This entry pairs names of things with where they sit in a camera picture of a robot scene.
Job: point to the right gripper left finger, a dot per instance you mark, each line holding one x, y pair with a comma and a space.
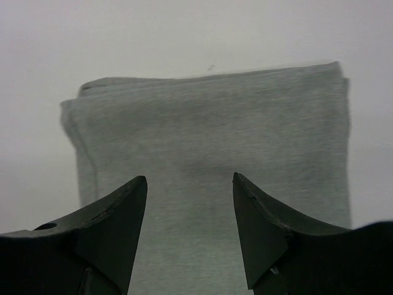
90, 251

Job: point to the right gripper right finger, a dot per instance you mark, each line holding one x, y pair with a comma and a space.
287, 252

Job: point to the grey cloth napkin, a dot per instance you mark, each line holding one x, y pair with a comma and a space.
287, 130

